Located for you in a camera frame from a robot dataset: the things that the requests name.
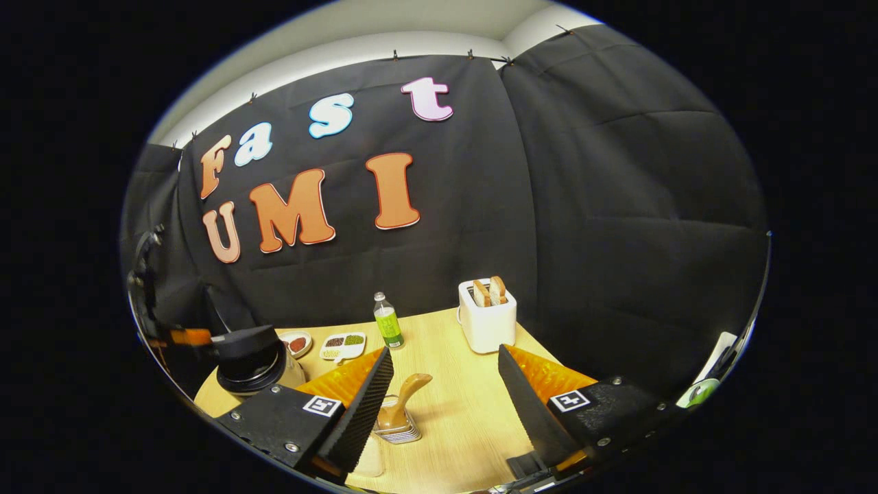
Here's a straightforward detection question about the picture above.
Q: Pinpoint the white toaster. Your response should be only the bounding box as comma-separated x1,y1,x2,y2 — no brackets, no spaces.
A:
457,278,517,354

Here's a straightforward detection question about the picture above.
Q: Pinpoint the green drink bottle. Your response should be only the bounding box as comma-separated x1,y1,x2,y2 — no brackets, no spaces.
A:
373,292,405,349

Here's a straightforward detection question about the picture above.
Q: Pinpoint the dark grey rice cooker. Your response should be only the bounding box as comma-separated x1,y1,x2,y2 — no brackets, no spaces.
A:
216,340,307,397

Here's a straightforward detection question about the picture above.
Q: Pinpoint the small dish of red beans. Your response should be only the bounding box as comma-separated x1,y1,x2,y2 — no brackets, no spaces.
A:
278,331,313,359

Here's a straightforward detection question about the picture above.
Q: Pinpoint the divided white grain dish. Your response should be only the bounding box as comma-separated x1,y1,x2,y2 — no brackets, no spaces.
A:
320,332,367,364

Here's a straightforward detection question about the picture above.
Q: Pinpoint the clear rice container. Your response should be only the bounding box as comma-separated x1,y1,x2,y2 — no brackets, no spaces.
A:
353,432,386,478

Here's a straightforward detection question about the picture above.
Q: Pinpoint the black backdrop cloth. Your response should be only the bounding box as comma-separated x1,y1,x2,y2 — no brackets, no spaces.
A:
120,24,769,399

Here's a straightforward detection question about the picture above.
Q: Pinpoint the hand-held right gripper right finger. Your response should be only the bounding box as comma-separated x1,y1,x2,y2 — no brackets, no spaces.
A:
497,344,687,481

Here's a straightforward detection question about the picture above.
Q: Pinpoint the wooden spoon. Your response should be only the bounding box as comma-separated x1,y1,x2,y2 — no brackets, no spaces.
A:
377,373,434,432

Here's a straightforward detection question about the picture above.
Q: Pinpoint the row of cloth clips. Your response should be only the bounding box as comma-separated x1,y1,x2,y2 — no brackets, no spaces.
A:
171,26,573,148

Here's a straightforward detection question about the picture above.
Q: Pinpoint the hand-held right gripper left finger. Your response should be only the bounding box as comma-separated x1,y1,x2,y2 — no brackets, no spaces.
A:
213,345,395,484

